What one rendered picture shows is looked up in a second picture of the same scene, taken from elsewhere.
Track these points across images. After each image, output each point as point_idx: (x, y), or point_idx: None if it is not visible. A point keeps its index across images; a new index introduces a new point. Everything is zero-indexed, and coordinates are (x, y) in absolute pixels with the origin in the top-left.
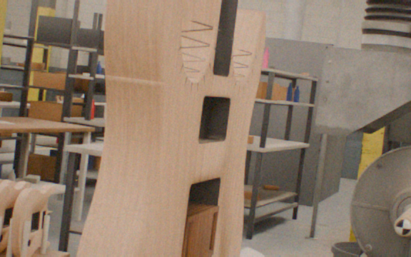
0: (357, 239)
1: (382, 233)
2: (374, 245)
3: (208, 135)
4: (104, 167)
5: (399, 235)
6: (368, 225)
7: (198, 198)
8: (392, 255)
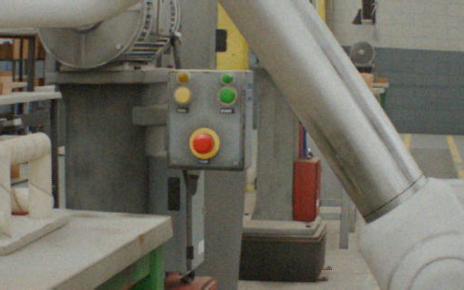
0: (43, 43)
1: (60, 32)
2: (55, 45)
3: None
4: None
5: (73, 32)
6: (49, 29)
7: None
8: (70, 50)
